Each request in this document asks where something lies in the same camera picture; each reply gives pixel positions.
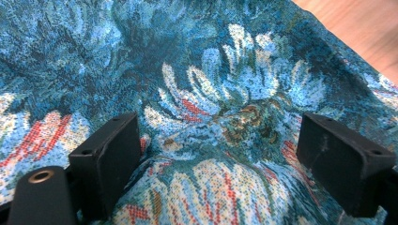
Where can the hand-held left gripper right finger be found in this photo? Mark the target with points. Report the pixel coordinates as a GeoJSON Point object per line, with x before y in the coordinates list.
{"type": "Point", "coordinates": [341, 168]}

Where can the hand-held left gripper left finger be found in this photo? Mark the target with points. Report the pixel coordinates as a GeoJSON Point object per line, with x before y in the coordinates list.
{"type": "Point", "coordinates": [109, 165]}

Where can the teal floral shirt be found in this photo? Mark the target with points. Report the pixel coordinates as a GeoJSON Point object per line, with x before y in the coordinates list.
{"type": "Point", "coordinates": [203, 78]}

